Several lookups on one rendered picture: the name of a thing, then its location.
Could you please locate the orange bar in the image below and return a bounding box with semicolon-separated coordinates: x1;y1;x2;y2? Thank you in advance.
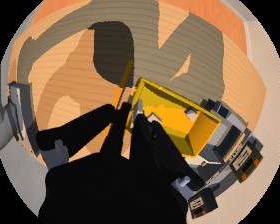
101;59;134;146

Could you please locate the yellow bin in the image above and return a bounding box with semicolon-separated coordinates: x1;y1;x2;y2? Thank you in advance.
125;77;221;158

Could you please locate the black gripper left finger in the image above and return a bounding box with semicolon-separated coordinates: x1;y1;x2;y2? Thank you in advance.
36;95;134;197

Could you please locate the dark grey shelf rack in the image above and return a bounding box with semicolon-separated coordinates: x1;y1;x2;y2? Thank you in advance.
192;99;264;198

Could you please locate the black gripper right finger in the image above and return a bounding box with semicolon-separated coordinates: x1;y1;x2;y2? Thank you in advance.
129;98;204;205

